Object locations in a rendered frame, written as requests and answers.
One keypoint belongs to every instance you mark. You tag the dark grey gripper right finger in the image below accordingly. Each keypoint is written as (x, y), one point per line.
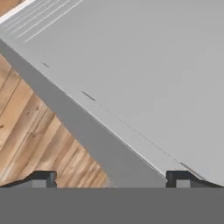
(178, 177)

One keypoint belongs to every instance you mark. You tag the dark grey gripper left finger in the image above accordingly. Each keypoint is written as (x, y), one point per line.
(43, 178)

